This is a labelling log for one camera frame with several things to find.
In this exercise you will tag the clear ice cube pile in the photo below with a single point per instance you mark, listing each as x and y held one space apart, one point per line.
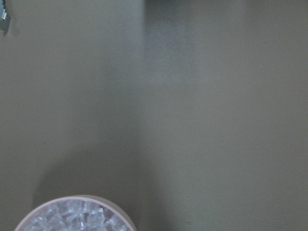
76 215

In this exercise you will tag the pink bowl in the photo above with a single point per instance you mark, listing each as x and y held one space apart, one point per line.
101 201

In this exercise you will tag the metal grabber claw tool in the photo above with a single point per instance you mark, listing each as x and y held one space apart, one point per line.
4 16

